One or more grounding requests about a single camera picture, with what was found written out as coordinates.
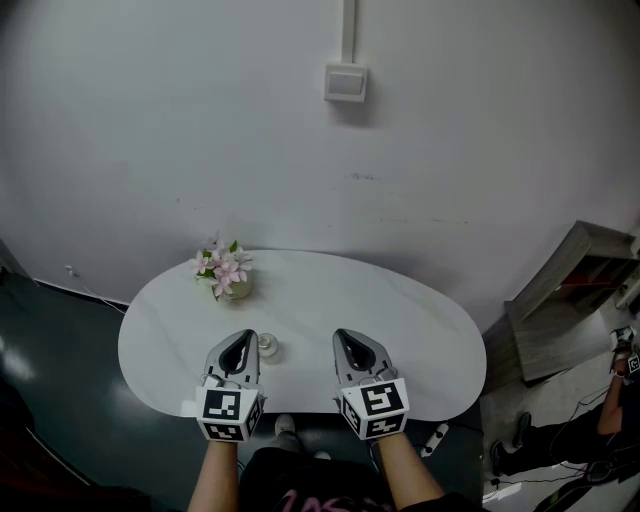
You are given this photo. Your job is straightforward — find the grey wooden shelf unit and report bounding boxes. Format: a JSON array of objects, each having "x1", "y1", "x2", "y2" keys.
[{"x1": 503, "y1": 219, "x2": 640, "y2": 386}]

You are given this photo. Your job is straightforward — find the black and green device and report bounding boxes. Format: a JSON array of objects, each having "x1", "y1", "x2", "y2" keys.
[{"x1": 534, "y1": 487, "x2": 577, "y2": 512}]

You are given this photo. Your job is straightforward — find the person's black printed shirt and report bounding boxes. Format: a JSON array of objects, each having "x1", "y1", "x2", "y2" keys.
[{"x1": 239, "y1": 446, "x2": 482, "y2": 512}]

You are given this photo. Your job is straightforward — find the person's left leg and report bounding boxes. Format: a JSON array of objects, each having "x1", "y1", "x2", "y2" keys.
[{"x1": 274, "y1": 413, "x2": 298, "y2": 452}]

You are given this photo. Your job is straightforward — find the pink flowers in cream vase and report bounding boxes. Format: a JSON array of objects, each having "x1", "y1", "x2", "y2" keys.
[{"x1": 189, "y1": 231, "x2": 255, "y2": 303}]

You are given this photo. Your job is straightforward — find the person's right forearm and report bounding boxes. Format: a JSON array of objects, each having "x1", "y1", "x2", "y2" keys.
[{"x1": 374, "y1": 432, "x2": 446, "y2": 512}]

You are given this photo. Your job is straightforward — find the white oval table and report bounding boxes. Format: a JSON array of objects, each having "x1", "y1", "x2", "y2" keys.
[{"x1": 117, "y1": 249, "x2": 488, "y2": 422}]

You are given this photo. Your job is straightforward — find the white wall switch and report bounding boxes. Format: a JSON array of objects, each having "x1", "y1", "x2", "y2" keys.
[{"x1": 323, "y1": 63, "x2": 369, "y2": 104}]

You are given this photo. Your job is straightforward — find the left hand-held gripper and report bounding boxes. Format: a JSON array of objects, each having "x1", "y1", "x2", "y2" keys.
[{"x1": 194, "y1": 328, "x2": 265, "y2": 444}]

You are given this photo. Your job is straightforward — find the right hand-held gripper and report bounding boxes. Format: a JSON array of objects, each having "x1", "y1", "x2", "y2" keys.
[{"x1": 332, "y1": 328, "x2": 411, "y2": 441}]

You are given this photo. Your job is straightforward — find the white wall cable conduit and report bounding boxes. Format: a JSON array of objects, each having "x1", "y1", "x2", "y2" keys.
[{"x1": 342, "y1": 0, "x2": 357, "y2": 65}]

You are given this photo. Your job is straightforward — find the black floor cable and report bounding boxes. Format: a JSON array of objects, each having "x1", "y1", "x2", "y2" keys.
[{"x1": 489, "y1": 462, "x2": 604, "y2": 490}]

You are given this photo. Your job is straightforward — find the white wall plug cable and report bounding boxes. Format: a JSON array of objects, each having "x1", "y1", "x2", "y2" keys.
[{"x1": 64, "y1": 264, "x2": 129, "y2": 316}]

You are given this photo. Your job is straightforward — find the white power strip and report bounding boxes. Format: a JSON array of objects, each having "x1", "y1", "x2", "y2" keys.
[{"x1": 419, "y1": 422, "x2": 450, "y2": 459}]

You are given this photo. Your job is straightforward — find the person's left forearm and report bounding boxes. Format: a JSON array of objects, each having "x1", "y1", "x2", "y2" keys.
[{"x1": 187, "y1": 439, "x2": 239, "y2": 512}]

